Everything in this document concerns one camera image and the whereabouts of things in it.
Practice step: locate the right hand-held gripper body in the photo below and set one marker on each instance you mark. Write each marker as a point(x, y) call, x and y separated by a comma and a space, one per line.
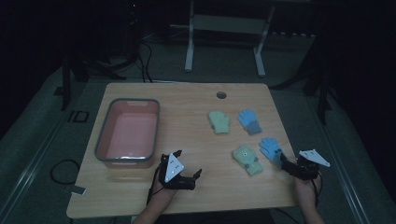
point(306, 169)

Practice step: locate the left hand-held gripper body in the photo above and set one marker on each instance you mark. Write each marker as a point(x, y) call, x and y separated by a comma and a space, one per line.
point(173, 168)

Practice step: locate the blue glove grey cuff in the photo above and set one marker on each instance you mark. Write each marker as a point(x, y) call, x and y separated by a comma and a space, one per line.
point(270, 149)
point(249, 121)

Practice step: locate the green mitten with face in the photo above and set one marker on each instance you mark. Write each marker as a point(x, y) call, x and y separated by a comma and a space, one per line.
point(248, 160)

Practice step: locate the pink plastic bin grey rim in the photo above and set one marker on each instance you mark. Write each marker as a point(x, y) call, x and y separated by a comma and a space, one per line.
point(130, 133)

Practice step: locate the plain green mitten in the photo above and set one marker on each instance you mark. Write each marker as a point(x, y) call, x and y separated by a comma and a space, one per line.
point(219, 122)

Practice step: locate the person's right hand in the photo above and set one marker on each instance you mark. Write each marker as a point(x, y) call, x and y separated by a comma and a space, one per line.
point(306, 191)

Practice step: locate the person's left hand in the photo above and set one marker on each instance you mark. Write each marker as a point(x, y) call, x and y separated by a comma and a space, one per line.
point(163, 193)

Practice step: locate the black metal stand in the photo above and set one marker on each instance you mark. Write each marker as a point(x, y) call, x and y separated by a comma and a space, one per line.
point(67, 84)

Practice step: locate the white metal desk frame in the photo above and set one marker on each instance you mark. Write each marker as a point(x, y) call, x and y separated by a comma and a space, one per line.
point(229, 23)

